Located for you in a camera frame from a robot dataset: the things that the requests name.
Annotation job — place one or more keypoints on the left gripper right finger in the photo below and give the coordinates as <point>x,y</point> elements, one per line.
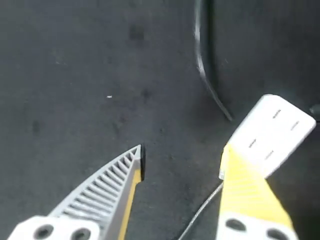
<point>243,197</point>

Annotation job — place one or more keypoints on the white power strip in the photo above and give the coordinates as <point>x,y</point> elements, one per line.
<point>271,131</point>

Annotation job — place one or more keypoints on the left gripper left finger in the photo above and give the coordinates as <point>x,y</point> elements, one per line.
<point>100,195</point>

